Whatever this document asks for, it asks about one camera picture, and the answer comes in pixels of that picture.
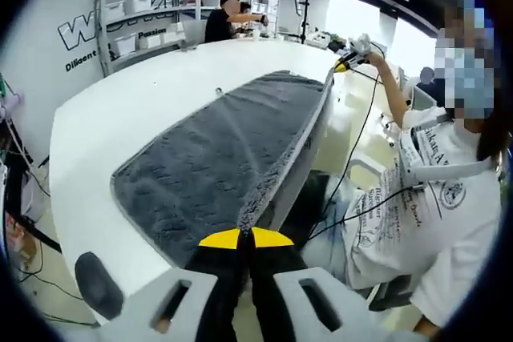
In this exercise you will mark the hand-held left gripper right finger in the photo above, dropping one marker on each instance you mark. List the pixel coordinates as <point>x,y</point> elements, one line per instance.
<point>280,278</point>

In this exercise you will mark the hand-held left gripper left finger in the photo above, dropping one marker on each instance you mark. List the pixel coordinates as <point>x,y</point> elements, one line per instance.
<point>216,278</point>

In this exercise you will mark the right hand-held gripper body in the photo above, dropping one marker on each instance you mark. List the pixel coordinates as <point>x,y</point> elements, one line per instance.
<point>362,45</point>

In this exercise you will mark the grey fluffy towel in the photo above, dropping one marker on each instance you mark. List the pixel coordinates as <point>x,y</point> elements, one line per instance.
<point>192,150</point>

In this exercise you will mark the person's right hand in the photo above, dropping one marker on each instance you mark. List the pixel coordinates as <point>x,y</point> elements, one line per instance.
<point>376,62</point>

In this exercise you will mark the black tripod stand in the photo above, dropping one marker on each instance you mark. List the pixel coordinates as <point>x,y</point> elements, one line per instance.
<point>306,17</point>

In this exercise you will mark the black pouch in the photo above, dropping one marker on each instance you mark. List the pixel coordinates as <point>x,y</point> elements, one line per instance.
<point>98,286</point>

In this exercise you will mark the white chest device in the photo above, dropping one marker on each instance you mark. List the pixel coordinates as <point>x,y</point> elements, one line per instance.
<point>441,171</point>

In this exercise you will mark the person's white printed shirt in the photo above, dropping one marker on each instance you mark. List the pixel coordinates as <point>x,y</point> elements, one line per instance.
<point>461,238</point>

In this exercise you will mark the group of white storage bins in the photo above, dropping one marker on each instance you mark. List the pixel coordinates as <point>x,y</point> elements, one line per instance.
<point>140,2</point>

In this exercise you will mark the grey metal shelf rack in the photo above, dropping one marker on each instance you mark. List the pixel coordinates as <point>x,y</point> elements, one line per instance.
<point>105,29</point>

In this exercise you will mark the pink roll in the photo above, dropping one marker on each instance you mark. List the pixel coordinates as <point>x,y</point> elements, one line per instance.
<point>14,101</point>

